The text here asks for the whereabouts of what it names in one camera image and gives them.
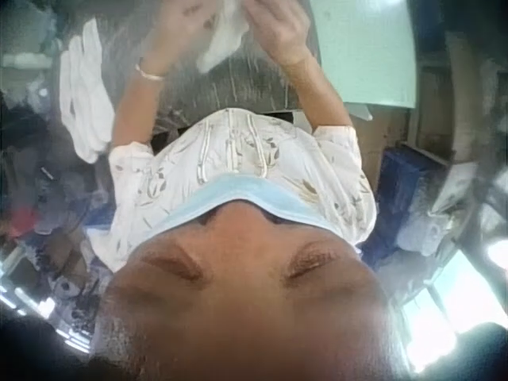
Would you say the silver bracelet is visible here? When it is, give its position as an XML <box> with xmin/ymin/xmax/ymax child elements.
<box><xmin>134</xmin><ymin>63</ymin><xmax>166</xmax><ymax>83</ymax></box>

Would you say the pale green board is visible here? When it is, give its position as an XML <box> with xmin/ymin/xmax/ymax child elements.
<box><xmin>308</xmin><ymin>0</ymin><xmax>417</xmax><ymax>109</ymax></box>

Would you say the blue crate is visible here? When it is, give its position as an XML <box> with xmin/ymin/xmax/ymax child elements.
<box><xmin>375</xmin><ymin>146</ymin><xmax>432</xmax><ymax>211</ymax></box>

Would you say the pile of white cloths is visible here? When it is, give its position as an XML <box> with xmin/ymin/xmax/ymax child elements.
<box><xmin>59</xmin><ymin>17</ymin><xmax>116</xmax><ymax>164</ymax></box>

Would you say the person's right hand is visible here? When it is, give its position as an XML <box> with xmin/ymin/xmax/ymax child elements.
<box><xmin>242</xmin><ymin>0</ymin><xmax>314</xmax><ymax>67</ymax></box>

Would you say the white cloth piece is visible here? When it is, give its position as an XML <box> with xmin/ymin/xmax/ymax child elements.
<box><xmin>196</xmin><ymin>0</ymin><xmax>252</xmax><ymax>75</ymax></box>

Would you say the cardboard box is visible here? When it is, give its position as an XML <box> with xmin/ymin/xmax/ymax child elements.
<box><xmin>351</xmin><ymin>105</ymin><xmax>412</xmax><ymax>187</ymax></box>

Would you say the person's left hand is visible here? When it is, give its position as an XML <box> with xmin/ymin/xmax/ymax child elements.
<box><xmin>142</xmin><ymin>0</ymin><xmax>227</xmax><ymax>75</ymax></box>

